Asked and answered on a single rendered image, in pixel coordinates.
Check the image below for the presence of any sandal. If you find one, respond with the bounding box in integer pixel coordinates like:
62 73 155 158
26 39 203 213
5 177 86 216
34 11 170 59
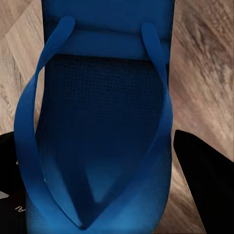
14 0 175 234

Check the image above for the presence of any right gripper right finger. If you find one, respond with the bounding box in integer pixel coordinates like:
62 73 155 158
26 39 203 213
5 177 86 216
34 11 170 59
174 130 234 234

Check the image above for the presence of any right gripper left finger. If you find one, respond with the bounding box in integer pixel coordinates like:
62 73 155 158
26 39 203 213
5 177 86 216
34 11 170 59
0 131 17 188

